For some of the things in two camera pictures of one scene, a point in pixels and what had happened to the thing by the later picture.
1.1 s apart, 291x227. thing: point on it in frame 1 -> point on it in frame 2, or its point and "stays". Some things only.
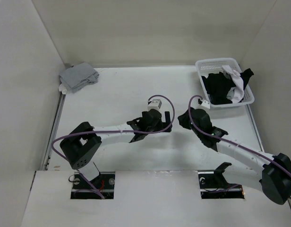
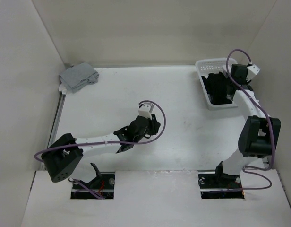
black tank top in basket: x=218 y=86 stays
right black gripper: x=183 y=120 -> x=247 y=82
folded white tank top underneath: x=63 y=88 stays
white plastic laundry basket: x=204 y=66 stays
